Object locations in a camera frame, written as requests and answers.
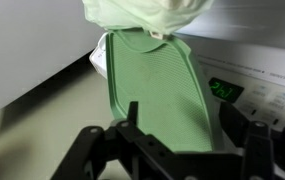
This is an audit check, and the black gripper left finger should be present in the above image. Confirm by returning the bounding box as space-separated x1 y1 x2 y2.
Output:
50 101 200 180

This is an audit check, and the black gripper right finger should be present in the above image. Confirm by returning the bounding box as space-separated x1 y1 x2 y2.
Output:
219 101 285 180

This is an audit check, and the white electric stove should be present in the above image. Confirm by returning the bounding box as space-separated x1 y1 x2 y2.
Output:
0 31 285 180

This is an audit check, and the white refrigerator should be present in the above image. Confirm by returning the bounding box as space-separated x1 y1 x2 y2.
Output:
0 0 110 122

